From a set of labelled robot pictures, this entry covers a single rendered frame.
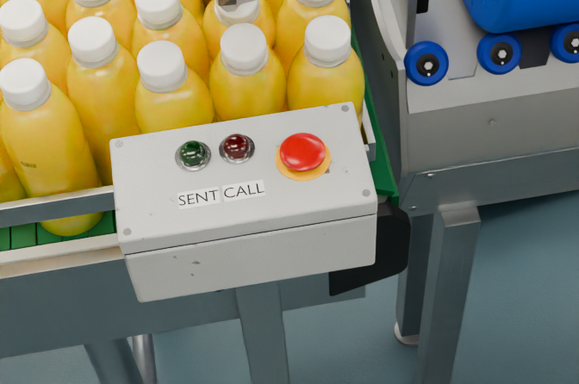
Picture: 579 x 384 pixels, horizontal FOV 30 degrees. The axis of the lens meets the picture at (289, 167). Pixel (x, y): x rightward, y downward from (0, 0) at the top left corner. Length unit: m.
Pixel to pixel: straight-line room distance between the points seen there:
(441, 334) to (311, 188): 0.84
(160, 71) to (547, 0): 0.35
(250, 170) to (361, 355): 1.16
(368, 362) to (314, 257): 1.10
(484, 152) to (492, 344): 0.87
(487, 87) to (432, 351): 0.66
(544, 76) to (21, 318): 0.59
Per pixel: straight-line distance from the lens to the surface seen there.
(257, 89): 0.94
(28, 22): 0.97
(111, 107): 0.97
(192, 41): 0.99
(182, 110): 0.93
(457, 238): 1.41
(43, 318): 1.15
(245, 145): 0.85
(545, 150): 1.20
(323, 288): 1.16
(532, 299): 2.06
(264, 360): 1.10
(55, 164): 0.98
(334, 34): 0.92
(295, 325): 2.01
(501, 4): 1.02
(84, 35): 0.95
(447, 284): 1.51
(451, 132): 1.15
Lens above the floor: 1.79
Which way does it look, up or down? 55 degrees down
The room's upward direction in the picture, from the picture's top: 4 degrees counter-clockwise
